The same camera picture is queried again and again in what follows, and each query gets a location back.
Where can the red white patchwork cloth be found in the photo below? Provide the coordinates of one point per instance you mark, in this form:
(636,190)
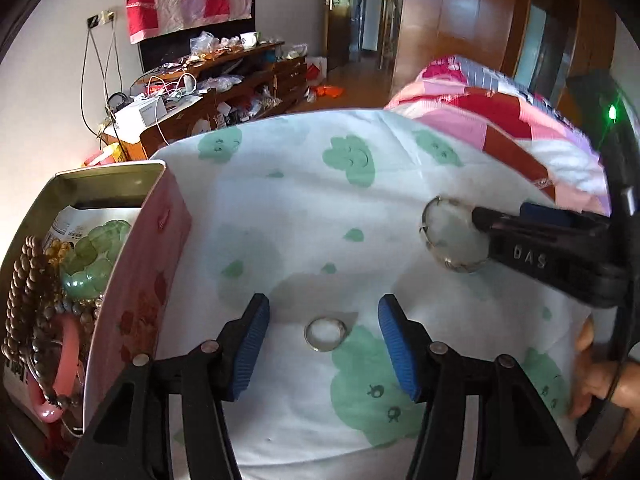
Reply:
(200,0)

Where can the white cardboard box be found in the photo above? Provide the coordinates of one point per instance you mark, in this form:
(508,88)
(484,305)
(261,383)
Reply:
(145,112)

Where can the newspaper box lining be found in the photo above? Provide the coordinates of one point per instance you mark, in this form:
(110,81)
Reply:
(75,225)

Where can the person's right hand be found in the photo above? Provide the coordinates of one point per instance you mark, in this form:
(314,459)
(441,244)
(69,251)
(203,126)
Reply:
(630,395)

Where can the pink metal tin box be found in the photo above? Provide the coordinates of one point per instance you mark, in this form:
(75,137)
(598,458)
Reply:
(150,270)

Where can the orange plastic bag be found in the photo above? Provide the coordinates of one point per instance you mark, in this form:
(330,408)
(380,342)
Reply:
(329,92)

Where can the clear plastic bags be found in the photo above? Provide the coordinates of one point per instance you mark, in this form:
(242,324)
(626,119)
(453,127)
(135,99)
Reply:
(205,42)

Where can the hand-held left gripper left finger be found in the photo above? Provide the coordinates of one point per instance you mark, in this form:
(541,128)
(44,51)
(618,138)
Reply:
(250,350)

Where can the brown wooden door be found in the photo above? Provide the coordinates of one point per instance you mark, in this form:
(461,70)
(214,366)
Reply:
(340,35)

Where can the brown wooden wardrobe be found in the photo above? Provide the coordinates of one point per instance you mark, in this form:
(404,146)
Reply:
(450,25)

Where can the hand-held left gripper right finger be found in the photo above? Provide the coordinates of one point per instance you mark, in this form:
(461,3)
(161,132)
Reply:
(400,345)

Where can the silver bangle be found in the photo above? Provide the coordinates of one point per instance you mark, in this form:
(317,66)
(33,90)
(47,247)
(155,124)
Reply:
(460,266)

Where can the pink patchwork quilt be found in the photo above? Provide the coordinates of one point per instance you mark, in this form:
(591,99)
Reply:
(500,115)

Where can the yellow red carton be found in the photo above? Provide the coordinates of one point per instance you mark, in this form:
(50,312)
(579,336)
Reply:
(112,152)

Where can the pink bangle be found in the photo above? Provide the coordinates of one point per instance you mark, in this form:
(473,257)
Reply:
(67,360)

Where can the white mug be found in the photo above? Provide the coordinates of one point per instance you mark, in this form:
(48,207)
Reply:
(248,39)

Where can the wall power outlet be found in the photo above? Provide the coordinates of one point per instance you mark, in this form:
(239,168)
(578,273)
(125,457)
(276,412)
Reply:
(101,17)

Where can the wooden television cabinet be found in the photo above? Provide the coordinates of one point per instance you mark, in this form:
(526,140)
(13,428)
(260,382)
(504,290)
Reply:
(290,75)

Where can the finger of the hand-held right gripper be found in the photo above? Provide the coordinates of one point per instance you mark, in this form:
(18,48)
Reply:
(550,215)
(530,257)

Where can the white shopping bag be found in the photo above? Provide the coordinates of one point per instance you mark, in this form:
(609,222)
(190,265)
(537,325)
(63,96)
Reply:
(316,69)

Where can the white green printed bedsheet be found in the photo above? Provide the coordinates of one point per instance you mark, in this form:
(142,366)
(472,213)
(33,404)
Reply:
(300,210)

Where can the green jade bangle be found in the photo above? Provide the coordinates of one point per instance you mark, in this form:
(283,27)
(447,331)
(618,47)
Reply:
(95,245)

